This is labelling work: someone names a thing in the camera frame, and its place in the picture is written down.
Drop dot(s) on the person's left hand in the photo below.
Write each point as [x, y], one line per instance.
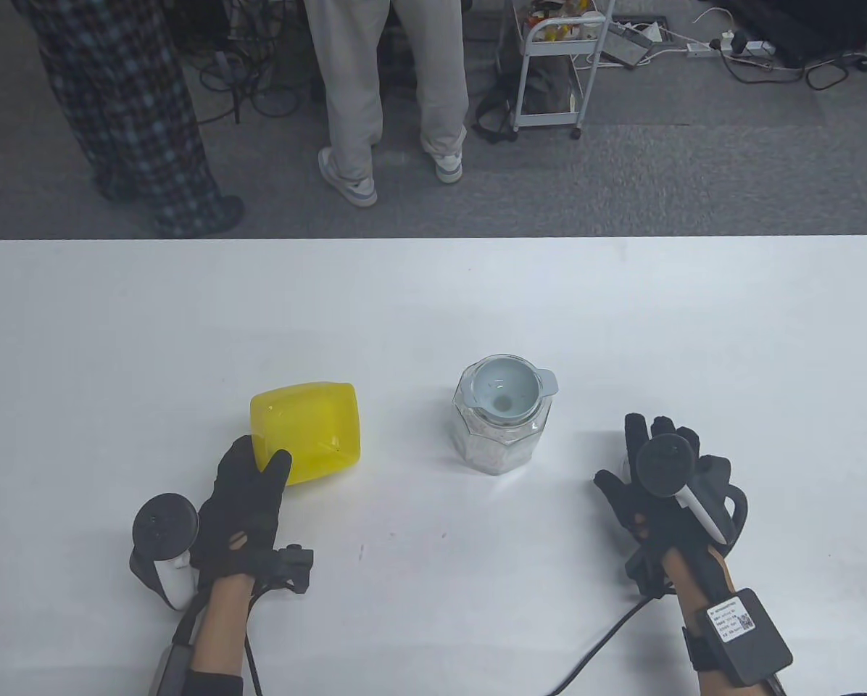
[241, 507]

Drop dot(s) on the person's right hand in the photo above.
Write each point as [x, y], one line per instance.
[654, 515]

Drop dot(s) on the yellow plastic container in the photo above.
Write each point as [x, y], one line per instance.
[310, 428]

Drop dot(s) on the clear glass jar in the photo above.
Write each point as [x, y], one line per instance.
[499, 460]

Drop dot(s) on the pale blue funnel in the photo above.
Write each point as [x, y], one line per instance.
[495, 384]

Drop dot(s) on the person's right forearm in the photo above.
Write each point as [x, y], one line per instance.
[683, 573]

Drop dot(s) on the plain black forearm box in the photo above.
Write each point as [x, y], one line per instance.
[212, 685]

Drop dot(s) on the person's left forearm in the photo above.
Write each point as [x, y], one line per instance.
[220, 623]

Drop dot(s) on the black and white controller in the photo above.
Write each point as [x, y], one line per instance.
[664, 466]
[164, 525]

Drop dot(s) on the black box with white label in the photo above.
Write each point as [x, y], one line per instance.
[756, 649]

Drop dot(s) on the white sneaker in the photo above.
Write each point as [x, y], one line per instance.
[444, 163]
[350, 185]

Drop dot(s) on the black bag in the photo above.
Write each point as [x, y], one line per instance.
[495, 116]

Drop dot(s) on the white power strip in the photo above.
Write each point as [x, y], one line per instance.
[756, 49]

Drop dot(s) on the white wheeled cart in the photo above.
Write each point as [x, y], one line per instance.
[557, 45]

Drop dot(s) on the pile of colourful packets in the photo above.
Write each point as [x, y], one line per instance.
[567, 11]

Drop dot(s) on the black fabric bundle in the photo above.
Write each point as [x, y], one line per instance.
[803, 22]

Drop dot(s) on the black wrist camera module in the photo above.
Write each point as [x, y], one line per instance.
[292, 569]
[647, 573]

